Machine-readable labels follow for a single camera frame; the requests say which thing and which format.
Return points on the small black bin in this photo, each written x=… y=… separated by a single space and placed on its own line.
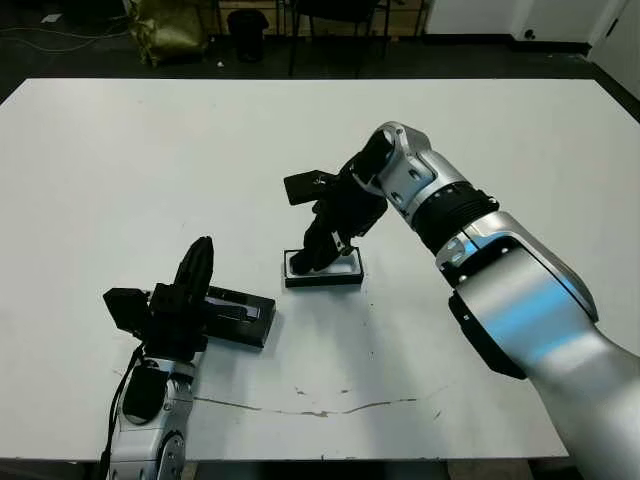
x=247 y=35

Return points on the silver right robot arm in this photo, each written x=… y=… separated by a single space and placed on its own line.
x=525 y=310

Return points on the black box lid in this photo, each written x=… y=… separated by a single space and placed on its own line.
x=250 y=325

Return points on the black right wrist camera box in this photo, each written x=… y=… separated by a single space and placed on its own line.
x=305 y=187

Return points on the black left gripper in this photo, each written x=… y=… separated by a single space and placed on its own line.
x=175 y=325

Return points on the black box base white insert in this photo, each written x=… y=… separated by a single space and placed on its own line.
x=345 y=266

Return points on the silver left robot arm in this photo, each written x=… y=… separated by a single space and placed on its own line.
x=150 y=440

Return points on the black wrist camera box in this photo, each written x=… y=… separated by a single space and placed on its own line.
x=305 y=187
x=125 y=307

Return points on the white paper sheet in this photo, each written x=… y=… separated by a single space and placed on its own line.
x=52 y=19

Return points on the yellow-green plastic sack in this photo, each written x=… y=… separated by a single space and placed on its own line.
x=170 y=35

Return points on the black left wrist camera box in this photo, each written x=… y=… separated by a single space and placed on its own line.
x=125 y=307

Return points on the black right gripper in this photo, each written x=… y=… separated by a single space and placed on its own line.
x=350 y=205

